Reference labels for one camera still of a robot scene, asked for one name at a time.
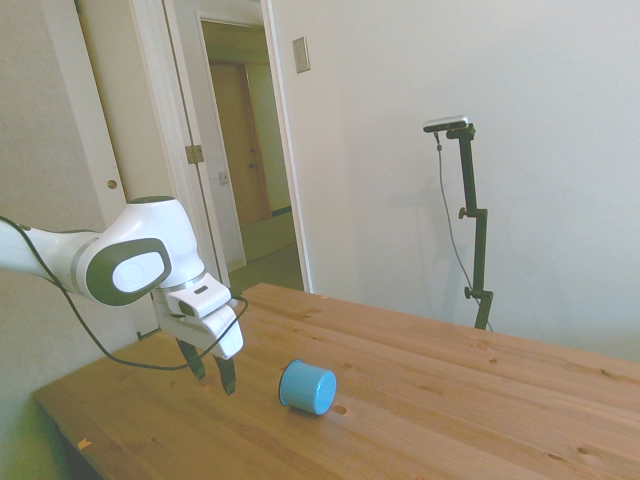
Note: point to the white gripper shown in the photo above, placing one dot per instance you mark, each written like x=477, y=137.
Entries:
x=220, y=330

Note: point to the blue mug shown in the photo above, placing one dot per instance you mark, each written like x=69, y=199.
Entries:
x=306, y=387

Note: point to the black table clamp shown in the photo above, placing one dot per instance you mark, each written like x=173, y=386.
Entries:
x=145, y=334

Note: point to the metal door latch plate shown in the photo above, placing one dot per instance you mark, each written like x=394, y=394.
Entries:
x=223, y=177

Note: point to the round brass door knob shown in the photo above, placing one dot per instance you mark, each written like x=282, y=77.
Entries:
x=112, y=184

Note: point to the brass door hinge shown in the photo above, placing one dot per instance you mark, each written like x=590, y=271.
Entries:
x=194, y=154

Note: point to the white open door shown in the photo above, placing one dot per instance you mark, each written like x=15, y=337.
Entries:
x=210, y=150

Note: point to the brown wooden door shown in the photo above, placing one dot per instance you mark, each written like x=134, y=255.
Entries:
x=240, y=145

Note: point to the white closet door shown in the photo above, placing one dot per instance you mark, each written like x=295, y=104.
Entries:
x=125, y=100

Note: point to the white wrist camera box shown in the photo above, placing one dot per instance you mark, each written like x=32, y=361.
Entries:
x=197, y=299

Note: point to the black camera stand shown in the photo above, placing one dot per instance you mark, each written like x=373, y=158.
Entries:
x=479, y=240

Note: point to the grey wall switch plate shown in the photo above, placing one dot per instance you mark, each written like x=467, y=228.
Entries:
x=301, y=55

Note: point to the grey exterior camera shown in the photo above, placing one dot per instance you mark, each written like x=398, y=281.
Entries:
x=447, y=123

